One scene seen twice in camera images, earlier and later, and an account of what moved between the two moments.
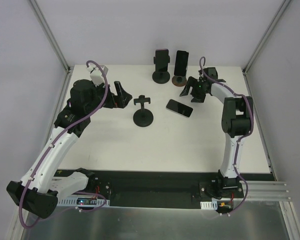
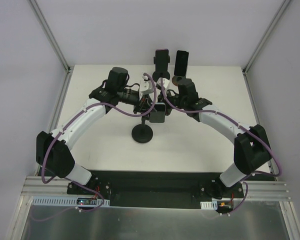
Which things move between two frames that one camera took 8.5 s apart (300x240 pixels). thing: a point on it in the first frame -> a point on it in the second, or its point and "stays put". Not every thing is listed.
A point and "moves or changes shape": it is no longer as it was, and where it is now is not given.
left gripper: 115,97 -> 142,105
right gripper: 195,89 -> 168,104
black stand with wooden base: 179,80 stays put
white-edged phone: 179,108 moves or changes shape
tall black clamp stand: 143,117 moves or changes shape
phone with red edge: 162,60 stays put
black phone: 181,64 stays put
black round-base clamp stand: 161,77 stays put
